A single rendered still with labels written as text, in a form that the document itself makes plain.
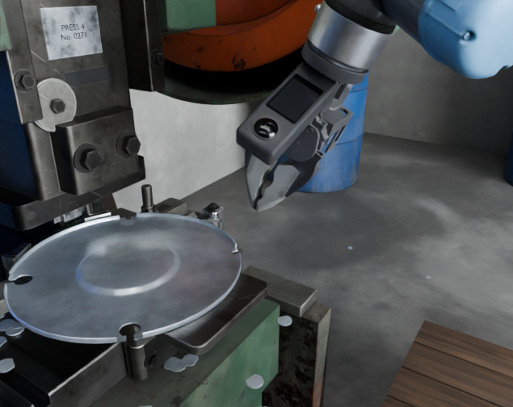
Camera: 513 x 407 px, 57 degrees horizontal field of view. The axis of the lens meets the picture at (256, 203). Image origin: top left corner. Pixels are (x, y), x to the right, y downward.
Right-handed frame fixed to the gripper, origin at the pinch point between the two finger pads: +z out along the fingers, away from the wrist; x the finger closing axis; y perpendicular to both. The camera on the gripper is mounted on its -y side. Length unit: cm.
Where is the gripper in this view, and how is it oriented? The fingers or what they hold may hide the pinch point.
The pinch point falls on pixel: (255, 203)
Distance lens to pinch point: 59.0
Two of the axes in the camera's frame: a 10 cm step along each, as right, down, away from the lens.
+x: -7.7, -5.8, 2.4
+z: -3.6, 7.3, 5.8
